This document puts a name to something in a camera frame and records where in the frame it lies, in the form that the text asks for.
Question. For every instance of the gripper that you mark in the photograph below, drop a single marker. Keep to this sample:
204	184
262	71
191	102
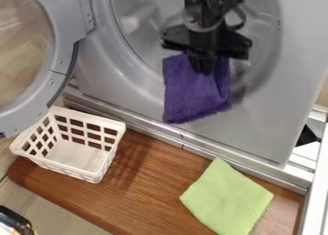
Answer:
205	42

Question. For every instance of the purple cloth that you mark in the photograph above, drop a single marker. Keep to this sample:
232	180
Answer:
194	91

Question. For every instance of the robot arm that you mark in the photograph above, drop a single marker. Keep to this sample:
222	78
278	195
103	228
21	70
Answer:
204	5

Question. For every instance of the washing machine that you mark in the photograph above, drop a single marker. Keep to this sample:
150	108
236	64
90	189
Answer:
141	69

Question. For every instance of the green cloth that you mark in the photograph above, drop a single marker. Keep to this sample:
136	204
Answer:
226	199

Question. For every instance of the white basket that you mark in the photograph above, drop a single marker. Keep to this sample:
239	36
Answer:
68	143

